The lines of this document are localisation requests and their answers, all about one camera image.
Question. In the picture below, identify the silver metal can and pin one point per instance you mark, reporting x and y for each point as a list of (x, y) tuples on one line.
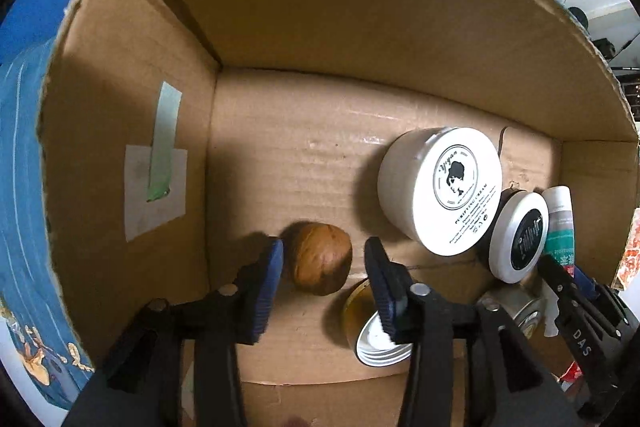
[(520, 314)]

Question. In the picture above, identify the orange floral cloth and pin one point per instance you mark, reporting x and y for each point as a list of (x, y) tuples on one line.
[(632, 252)]

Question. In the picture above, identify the white spray bottle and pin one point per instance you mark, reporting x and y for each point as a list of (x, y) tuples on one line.
[(557, 222)]

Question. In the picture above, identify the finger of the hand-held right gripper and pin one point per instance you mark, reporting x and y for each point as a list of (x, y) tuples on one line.
[(585, 284), (557, 279)]

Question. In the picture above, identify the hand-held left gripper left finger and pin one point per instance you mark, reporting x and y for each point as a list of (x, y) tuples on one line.
[(265, 287)]

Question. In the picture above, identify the blue striped blanket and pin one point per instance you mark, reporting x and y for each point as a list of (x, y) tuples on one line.
[(25, 207)]

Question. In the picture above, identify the round gold compact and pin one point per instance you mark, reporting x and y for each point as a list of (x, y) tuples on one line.
[(362, 307)]

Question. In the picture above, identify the cardboard box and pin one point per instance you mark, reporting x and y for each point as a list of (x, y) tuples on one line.
[(300, 167)]

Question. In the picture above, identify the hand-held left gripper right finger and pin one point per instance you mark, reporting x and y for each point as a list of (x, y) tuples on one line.
[(382, 292)]

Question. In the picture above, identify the white jar with black lid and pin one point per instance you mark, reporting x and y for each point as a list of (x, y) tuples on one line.
[(520, 237)]

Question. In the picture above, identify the brown walnut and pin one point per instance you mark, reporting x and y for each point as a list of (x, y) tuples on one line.
[(320, 259)]

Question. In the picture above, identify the white jar with portrait lid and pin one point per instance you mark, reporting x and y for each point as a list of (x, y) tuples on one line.
[(440, 192)]

